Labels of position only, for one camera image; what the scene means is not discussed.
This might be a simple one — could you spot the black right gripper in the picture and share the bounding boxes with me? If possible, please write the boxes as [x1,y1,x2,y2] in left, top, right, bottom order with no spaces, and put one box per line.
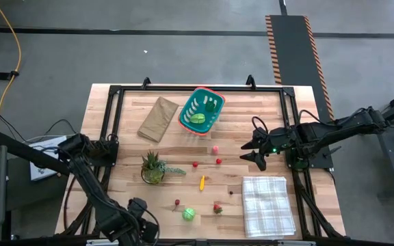
[239,126,299,172]

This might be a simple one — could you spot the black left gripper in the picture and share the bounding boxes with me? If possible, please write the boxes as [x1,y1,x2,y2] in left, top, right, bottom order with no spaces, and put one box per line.
[127,197,159,244]

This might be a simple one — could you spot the green toy cabbage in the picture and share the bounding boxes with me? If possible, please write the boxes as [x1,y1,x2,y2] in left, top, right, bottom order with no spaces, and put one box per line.
[182,207,196,222]

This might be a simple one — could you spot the light green toy vegetable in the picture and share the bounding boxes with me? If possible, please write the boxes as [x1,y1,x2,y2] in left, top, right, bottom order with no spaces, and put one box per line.
[189,113,207,125]

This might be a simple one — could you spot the potted succulent plant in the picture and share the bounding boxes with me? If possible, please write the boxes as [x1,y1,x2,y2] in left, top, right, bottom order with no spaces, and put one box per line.
[140,150,187,185]

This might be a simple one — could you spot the white plaid towel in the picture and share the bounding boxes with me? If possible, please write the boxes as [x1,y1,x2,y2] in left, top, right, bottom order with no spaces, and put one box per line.
[241,176,297,239]

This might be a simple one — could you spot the teal basket with orange rim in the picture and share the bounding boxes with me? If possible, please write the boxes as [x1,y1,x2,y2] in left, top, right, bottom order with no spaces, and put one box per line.
[178,86,226,137]

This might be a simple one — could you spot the black floor mat striped edges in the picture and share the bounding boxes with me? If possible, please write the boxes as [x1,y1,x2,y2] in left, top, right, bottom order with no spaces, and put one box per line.
[265,14,337,124]

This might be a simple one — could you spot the brown paper bag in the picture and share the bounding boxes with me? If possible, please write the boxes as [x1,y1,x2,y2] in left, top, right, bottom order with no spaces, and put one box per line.
[137,96,180,144]

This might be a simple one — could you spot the white booklet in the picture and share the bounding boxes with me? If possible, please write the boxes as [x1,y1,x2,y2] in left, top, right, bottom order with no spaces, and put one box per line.
[29,135,70,181]

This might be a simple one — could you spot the black rig support beam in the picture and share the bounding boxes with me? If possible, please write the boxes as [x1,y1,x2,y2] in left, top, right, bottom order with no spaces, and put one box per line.
[0,128,72,177]

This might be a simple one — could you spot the grey metal bracket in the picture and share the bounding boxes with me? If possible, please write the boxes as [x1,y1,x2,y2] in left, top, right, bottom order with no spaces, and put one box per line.
[278,240,317,246]
[86,238,126,246]

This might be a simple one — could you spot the dark red cable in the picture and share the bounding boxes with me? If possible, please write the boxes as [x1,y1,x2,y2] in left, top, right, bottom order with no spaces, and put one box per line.
[63,166,85,230]

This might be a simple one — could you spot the black cable clamp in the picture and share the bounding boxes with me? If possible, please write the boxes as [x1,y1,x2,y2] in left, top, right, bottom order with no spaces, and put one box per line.
[0,70,20,82]

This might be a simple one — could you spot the yellow cable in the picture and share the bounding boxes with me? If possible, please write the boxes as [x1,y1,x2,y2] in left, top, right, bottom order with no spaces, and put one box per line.
[0,0,23,131]

